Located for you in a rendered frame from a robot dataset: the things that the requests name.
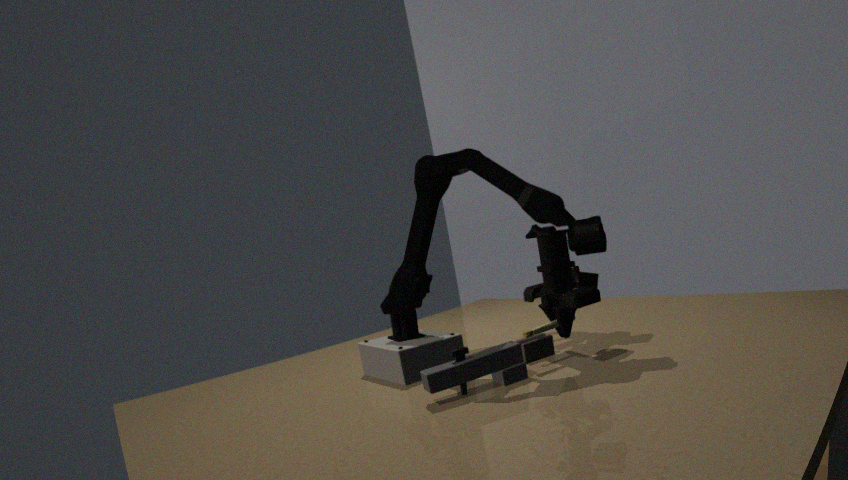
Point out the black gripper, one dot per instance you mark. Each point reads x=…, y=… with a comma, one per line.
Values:
x=557, y=280

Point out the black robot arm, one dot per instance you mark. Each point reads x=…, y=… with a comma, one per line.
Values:
x=432, y=178

